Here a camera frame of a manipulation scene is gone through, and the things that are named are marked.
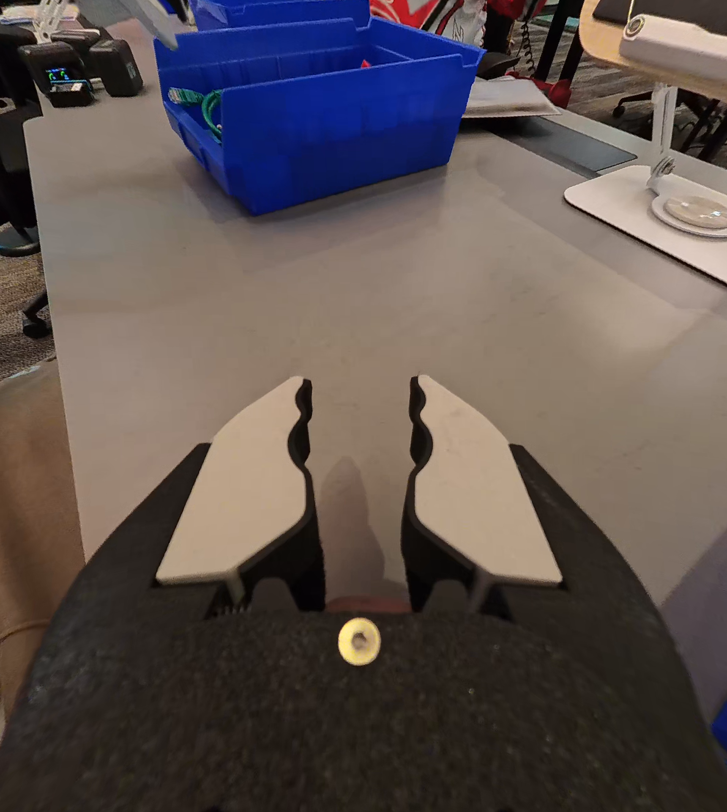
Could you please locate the black charger with display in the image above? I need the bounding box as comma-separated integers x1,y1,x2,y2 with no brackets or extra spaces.
20,41,96,109

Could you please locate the red white snack packet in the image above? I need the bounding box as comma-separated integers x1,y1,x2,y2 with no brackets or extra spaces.
370,0,488,45

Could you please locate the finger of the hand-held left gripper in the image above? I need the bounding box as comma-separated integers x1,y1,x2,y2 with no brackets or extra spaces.
119,0,179,50

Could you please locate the black charger box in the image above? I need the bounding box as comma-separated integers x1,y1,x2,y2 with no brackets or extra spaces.
87,38,144,98

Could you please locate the white folding stand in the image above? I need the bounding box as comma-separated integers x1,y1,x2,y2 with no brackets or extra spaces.
563,13,727,299

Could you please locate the black board with wooden rim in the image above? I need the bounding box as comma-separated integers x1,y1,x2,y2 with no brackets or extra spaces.
579,0,727,115

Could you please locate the small blue bin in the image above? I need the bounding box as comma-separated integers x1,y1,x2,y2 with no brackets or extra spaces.
189,0,372,30

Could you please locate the green network cable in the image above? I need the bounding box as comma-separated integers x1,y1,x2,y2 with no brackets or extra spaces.
168,88,224,143

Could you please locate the silver laptop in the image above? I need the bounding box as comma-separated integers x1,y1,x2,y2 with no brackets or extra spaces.
462,76,561,120

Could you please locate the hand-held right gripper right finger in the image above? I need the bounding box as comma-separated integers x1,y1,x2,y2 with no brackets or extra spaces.
402,374,563,587

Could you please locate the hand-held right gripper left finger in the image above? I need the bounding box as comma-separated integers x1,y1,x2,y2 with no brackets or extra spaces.
156,376,325,587

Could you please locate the person's light clothing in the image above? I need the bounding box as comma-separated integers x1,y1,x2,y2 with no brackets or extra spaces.
0,362,85,812

